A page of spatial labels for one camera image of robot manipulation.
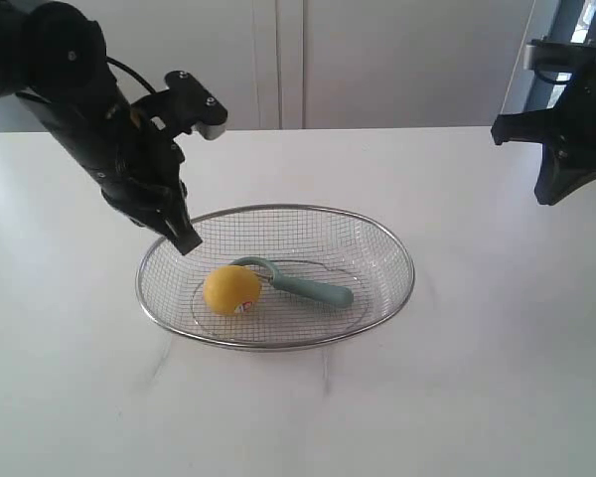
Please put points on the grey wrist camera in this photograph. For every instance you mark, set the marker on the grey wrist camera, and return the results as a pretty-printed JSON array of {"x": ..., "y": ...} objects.
[
  {"x": 552, "y": 57},
  {"x": 190, "y": 106}
]

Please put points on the teal handled peeler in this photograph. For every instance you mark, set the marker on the teal handled peeler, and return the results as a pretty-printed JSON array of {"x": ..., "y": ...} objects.
[{"x": 333, "y": 295}]

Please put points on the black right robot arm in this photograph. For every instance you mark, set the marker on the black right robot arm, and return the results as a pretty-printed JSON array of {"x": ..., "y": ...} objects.
[{"x": 559, "y": 109}]

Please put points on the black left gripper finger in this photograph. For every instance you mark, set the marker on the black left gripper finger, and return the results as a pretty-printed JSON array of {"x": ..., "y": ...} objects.
[
  {"x": 157, "y": 221},
  {"x": 180, "y": 223}
]

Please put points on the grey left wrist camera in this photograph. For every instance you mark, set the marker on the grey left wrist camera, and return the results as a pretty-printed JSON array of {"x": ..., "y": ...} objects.
[{"x": 190, "y": 106}]

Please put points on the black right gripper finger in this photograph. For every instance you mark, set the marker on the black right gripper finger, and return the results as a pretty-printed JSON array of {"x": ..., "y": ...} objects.
[
  {"x": 539, "y": 126},
  {"x": 562, "y": 172}
]

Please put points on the yellow lemon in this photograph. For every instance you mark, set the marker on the yellow lemon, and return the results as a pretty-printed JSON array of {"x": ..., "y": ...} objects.
[{"x": 231, "y": 290}]

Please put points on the white cabinet doors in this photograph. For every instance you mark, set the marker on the white cabinet doors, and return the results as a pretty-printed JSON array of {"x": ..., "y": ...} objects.
[{"x": 335, "y": 64}]

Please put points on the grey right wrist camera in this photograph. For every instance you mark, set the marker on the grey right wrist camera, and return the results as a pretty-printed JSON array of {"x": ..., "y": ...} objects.
[{"x": 552, "y": 57}]

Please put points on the oval wire mesh basket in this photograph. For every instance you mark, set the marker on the oval wire mesh basket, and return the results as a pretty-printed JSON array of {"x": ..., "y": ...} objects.
[{"x": 305, "y": 241}]

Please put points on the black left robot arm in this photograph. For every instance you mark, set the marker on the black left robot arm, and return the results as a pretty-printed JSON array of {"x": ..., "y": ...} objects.
[{"x": 54, "y": 60}]

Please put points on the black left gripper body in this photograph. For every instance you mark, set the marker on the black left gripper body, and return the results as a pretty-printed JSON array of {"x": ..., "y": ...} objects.
[{"x": 147, "y": 172}]

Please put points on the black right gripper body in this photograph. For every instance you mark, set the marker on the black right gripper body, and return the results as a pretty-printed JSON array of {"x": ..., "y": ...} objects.
[{"x": 574, "y": 119}]

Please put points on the window frame with glass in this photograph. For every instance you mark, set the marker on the window frame with glass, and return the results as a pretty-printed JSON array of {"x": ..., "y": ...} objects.
[{"x": 554, "y": 21}]

